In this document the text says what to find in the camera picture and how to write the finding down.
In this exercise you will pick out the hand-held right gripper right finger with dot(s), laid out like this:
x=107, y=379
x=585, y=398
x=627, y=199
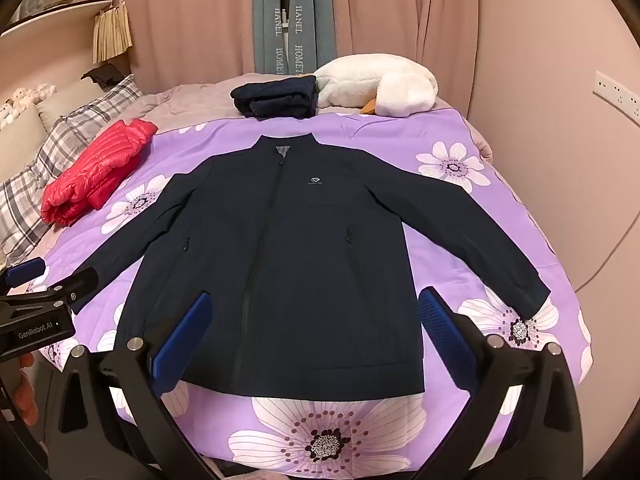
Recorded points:
x=445, y=340

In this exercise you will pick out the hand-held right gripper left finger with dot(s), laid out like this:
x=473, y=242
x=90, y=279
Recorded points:
x=182, y=345

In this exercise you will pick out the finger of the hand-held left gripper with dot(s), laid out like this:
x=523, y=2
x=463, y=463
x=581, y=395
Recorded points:
x=25, y=271
x=77, y=284

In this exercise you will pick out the navy zip jacket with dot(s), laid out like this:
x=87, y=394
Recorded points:
x=300, y=270

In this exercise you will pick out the folded navy clothes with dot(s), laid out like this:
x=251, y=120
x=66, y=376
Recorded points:
x=275, y=97

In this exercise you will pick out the person's left hand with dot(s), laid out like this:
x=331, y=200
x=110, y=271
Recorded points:
x=24, y=385

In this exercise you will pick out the grey plaid pillow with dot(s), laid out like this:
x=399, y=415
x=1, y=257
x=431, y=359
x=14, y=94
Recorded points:
x=30, y=195

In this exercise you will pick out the red down jacket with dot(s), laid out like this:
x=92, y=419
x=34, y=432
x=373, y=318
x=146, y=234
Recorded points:
x=95, y=170

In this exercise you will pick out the beige pillow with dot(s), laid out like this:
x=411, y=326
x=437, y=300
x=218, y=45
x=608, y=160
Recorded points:
x=65, y=97
x=20, y=135

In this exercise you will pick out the purple floral blanket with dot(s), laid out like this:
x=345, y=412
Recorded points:
x=500, y=210

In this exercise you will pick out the white fluffy plush toys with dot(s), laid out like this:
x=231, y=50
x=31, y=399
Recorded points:
x=22, y=97

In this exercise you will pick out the dark brown cloth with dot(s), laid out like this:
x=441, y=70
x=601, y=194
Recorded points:
x=105, y=75

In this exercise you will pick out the mauve bed sheet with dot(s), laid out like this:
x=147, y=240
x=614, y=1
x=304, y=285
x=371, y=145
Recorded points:
x=200, y=95

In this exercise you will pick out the white goose plush toy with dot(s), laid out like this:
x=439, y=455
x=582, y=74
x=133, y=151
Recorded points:
x=400, y=85

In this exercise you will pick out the grey printed curtain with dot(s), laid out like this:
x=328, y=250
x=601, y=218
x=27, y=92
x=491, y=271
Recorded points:
x=305, y=15

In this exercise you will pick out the white wall socket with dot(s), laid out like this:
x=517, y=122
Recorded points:
x=617, y=95

